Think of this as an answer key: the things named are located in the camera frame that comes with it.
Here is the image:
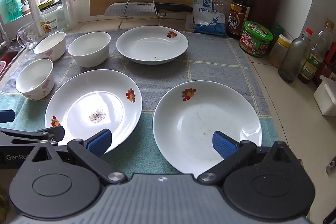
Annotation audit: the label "clear glass mug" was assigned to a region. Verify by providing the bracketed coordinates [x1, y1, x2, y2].
[16, 21, 40, 51]

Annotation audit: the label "white plate fruit print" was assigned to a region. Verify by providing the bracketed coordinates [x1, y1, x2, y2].
[116, 25, 189, 65]
[153, 80, 263, 178]
[45, 69, 143, 155]

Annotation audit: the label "glass jar black lid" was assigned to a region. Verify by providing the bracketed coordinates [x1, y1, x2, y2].
[38, 0, 66, 33]

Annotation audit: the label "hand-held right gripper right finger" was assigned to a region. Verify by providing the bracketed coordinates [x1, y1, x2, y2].
[197, 131, 301, 184]

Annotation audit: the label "glass bottle red cap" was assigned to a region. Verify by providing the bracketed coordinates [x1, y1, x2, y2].
[278, 28, 314, 83]

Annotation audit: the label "white bowl pink flowers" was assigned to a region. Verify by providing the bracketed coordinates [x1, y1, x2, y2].
[34, 32, 67, 62]
[15, 59, 55, 101]

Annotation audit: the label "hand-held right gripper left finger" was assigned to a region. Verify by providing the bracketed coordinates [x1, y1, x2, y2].
[30, 129, 128, 185]

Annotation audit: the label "white plastic container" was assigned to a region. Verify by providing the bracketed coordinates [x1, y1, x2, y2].
[313, 75, 336, 116]

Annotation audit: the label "dark vinegar bottle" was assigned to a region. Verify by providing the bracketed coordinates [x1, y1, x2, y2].
[226, 0, 251, 39]

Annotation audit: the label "plain white bowl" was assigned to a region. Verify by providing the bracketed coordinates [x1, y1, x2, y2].
[68, 31, 111, 68]

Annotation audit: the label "santoku knife black handle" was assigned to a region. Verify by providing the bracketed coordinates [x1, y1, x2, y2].
[104, 2, 194, 16]

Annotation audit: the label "steel sink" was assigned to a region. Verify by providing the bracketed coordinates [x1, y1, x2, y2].
[0, 42, 24, 83]

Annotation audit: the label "grey checked cloth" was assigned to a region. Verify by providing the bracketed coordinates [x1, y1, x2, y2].
[0, 29, 271, 119]

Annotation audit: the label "green lidded sauce jar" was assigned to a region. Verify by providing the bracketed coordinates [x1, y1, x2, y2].
[239, 21, 273, 58]

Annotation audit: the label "dark red knife block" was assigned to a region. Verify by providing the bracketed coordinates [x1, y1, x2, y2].
[248, 0, 282, 24]

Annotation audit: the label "blue white salt bag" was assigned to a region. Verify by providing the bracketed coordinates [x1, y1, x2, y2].
[193, 0, 227, 36]

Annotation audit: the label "yellow lid spice jar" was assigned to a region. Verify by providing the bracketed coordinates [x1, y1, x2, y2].
[268, 34, 292, 68]

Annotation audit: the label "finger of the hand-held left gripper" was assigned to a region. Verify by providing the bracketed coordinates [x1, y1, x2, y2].
[0, 109, 16, 124]
[0, 125, 65, 146]

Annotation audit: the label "dark sauce bottle red label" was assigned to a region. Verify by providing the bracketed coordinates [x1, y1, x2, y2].
[314, 42, 336, 86]

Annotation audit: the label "metal faucet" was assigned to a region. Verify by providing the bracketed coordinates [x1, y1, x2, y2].
[0, 14, 8, 49]

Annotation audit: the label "plastic bottle green label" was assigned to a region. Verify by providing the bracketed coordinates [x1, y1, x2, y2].
[298, 19, 336, 84]

